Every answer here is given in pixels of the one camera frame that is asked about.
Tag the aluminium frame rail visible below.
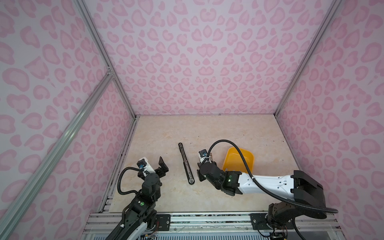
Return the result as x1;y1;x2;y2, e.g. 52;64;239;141
1;1;131;240
274;0;344;119

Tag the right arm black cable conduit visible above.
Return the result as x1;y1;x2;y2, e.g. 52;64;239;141
206;139;339;214

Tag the aluminium frame rail right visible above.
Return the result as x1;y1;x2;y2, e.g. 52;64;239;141
274;0;344;119

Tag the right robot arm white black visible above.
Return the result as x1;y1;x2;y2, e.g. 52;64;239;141
197;162;327;229

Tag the aluminium frame rail left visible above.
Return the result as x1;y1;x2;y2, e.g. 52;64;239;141
1;1;131;240

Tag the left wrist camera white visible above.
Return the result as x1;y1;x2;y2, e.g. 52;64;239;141
137;157;156;180

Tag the yellow plastic tray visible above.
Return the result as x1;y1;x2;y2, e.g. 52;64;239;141
222;147;255;173

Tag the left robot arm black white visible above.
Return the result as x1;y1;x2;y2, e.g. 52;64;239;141
107;157;169;240

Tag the black stapler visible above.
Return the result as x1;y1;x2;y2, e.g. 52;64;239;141
178;143;195;185

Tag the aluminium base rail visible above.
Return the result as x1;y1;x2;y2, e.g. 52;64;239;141
80;211;346;240

